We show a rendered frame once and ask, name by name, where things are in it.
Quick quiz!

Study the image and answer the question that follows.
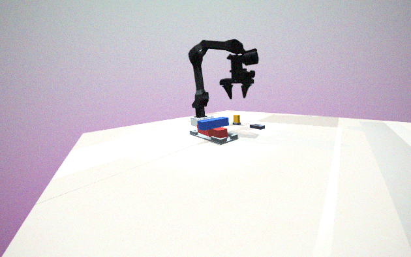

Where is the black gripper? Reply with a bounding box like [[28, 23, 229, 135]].
[[220, 66, 254, 99]]

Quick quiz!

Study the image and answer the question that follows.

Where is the yellow rectangular block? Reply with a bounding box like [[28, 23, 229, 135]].
[[233, 114, 240, 123]]

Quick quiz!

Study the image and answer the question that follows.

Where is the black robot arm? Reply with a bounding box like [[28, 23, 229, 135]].
[[188, 39, 258, 118]]

